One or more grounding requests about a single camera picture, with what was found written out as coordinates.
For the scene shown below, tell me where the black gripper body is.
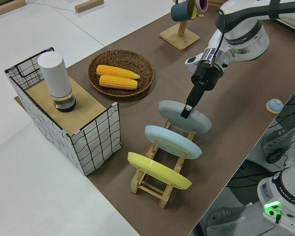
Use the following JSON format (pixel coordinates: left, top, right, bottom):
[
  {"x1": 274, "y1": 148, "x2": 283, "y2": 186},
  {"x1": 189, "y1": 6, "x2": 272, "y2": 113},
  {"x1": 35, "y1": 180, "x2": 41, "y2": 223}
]
[{"x1": 191, "y1": 61, "x2": 225, "y2": 92}]

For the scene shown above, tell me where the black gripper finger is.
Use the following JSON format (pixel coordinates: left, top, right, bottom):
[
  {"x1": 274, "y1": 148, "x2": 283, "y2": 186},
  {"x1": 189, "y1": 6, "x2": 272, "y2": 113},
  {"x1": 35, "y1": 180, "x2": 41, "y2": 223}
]
[{"x1": 180, "y1": 82, "x2": 206, "y2": 120}]

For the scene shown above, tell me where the gray plate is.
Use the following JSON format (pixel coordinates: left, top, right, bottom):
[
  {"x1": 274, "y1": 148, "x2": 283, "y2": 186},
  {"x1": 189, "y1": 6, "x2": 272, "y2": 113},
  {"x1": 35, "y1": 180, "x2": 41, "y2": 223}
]
[{"x1": 158, "y1": 99, "x2": 212, "y2": 134}]

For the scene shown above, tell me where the light blue plate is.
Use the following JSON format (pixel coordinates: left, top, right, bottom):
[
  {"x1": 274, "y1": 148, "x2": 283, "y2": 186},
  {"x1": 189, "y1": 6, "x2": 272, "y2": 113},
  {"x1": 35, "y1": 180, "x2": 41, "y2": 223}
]
[{"x1": 144, "y1": 124, "x2": 203, "y2": 161}]

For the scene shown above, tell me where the yellow plate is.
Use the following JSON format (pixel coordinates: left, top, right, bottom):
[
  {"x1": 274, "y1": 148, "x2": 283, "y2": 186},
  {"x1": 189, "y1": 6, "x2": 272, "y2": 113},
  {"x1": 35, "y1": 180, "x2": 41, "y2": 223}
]
[{"x1": 127, "y1": 151, "x2": 193, "y2": 191}]

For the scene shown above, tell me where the wooden plate rack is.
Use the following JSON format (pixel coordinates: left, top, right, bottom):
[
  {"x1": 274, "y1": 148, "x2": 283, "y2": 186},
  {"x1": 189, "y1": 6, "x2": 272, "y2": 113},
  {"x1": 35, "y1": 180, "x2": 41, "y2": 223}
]
[{"x1": 129, "y1": 117, "x2": 198, "y2": 209}]

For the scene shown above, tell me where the wooden mug tree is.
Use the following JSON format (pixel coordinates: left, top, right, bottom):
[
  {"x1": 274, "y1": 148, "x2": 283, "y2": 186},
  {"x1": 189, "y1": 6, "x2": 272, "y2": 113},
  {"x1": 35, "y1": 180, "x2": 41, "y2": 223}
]
[{"x1": 159, "y1": 13, "x2": 205, "y2": 52}]

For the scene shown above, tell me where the brown table mat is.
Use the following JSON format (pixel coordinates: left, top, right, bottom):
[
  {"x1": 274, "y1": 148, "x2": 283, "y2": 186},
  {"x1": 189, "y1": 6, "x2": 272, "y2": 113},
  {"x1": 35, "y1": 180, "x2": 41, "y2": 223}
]
[{"x1": 13, "y1": 0, "x2": 295, "y2": 236}]

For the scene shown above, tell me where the dark blue mug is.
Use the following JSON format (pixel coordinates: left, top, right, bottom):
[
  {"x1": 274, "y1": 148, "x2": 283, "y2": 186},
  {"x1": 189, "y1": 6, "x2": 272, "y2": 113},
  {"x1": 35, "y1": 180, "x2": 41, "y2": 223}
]
[{"x1": 170, "y1": 0, "x2": 200, "y2": 22}]

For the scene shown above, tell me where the pink mug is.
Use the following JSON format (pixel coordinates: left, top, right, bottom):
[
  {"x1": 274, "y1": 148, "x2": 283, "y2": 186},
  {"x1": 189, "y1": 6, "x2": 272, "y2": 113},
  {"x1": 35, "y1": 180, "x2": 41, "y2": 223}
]
[{"x1": 197, "y1": 0, "x2": 210, "y2": 13}]

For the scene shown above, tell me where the small blue round object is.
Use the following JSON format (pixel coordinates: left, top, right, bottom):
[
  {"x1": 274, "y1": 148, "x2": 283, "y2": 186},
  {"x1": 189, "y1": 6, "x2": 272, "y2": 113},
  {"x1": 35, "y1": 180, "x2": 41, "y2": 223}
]
[{"x1": 265, "y1": 98, "x2": 283, "y2": 114}]

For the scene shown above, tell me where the yellow corn cob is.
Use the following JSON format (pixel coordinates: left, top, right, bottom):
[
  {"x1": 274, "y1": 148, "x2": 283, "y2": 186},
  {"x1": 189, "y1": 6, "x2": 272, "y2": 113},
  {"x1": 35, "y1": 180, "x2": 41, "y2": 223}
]
[
  {"x1": 98, "y1": 74, "x2": 139, "y2": 90},
  {"x1": 96, "y1": 64, "x2": 141, "y2": 81}
]

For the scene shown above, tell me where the round wicker basket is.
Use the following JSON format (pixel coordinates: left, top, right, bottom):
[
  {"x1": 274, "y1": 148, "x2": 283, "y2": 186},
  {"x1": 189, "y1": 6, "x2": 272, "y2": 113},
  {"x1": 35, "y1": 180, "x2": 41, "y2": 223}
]
[{"x1": 87, "y1": 49, "x2": 155, "y2": 98}]

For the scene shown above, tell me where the wooden shelf board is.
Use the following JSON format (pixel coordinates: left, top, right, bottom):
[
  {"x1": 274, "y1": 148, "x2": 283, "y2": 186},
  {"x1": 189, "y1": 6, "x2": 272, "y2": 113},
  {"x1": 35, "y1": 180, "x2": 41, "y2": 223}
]
[{"x1": 25, "y1": 78, "x2": 107, "y2": 135}]

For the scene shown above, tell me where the wooden block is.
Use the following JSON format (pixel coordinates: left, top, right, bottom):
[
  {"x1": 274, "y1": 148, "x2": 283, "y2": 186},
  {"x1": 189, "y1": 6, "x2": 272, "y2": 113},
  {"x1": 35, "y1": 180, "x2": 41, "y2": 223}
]
[
  {"x1": 74, "y1": 0, "x2": 105, "y2": 13},
  {"x1": 0, "y1": 0, "x2": 27, "y2": 17}
]

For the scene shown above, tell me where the white cylindrical grinder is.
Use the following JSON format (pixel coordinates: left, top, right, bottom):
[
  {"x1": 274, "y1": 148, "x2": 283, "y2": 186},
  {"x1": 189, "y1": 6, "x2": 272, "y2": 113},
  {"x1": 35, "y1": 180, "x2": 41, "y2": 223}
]
[{"x1": 37, "y1": 51, "x2": 77, "y2": 113}]

